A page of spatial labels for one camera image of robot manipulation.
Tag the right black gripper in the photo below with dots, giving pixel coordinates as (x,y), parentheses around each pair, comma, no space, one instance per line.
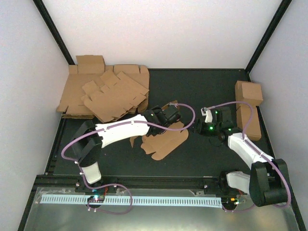
(198,122)

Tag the cardboard box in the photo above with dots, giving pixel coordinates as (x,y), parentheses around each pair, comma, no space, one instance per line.
(253,130)
(248,92)
(158,142)

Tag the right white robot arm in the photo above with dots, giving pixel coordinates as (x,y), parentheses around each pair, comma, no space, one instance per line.
(268,181)

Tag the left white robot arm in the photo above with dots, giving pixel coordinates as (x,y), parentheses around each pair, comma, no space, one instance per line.
(147,123)

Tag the stack of flat cardboard blanks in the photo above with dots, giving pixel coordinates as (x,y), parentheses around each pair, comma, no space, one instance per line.
(91,67)

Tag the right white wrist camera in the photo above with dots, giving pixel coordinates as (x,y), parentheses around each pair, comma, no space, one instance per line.
(207,115)

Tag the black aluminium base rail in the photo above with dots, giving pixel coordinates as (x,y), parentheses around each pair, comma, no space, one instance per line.
(210,185)

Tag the light blue slotted cable duct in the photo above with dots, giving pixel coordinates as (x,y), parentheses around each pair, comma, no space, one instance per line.
(62,199)

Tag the right black frame post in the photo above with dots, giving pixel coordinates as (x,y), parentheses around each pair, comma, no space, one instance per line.
(281,10)

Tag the black frame post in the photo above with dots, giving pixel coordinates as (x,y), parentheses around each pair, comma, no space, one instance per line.
(43,11)
(281,10)

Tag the left black frame post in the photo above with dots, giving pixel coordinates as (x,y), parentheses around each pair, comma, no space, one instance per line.
(43,11)

